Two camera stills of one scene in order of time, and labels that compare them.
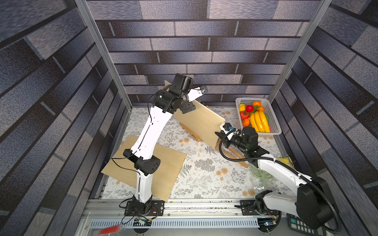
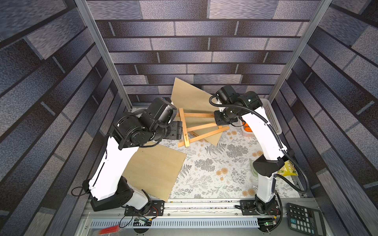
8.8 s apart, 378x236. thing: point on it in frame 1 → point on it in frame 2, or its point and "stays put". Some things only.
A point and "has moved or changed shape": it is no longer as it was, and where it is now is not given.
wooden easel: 233,154 → 182,114
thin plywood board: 203,122 has moved or changed shape
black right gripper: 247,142 → 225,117
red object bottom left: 110,230 stays put
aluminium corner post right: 322,7 stays put
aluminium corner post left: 111,62 stays put
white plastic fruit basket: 270,111 stays put
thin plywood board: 121,167 stays put
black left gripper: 188,107 → 177,130
